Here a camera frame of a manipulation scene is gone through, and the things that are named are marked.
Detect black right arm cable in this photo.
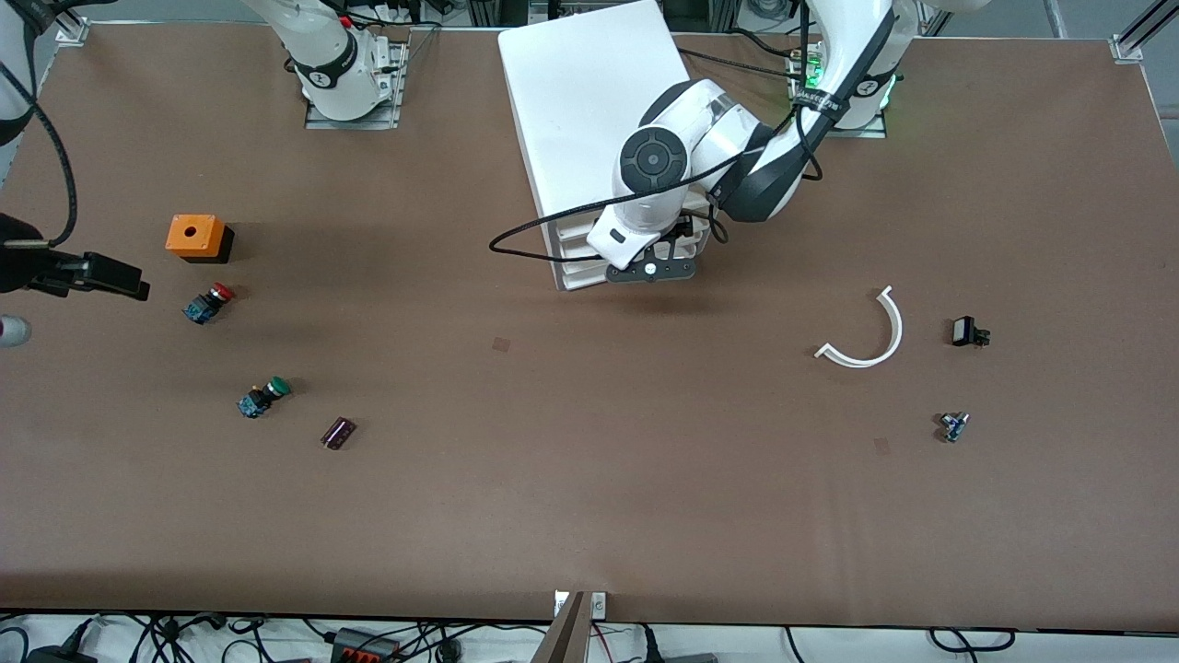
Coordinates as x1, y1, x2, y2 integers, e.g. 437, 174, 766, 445
0, 0, 76, 250

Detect black looped floor cable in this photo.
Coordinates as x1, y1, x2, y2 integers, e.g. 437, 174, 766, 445
926, 628, 1017, 655

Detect white curved plastic bracket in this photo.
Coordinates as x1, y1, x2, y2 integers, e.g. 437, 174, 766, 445
814, 285, 905, 369

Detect black base cable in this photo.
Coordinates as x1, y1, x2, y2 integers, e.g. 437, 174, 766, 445
680, 48, 802, 84
728, 28, 802, 61

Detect brown camera mount post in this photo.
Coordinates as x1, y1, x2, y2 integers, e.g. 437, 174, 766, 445
530, 589, 590, 663

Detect green push button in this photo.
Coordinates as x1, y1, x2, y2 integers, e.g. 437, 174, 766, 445
236, 375, 292, 420

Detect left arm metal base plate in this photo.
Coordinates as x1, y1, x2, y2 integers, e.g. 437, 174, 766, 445
789, 41, 890, 141

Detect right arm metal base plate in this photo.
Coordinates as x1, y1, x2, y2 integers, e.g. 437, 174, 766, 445
304, 37, 411, 132

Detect orange button enclosure box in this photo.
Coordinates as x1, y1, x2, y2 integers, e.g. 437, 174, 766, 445
165, 214, 235, 265

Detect red push button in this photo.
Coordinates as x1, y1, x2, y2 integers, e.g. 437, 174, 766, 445
181, 283, 236, 325

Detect black power strip red switches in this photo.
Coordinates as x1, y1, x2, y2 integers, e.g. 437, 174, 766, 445
333, 628, 403, 663

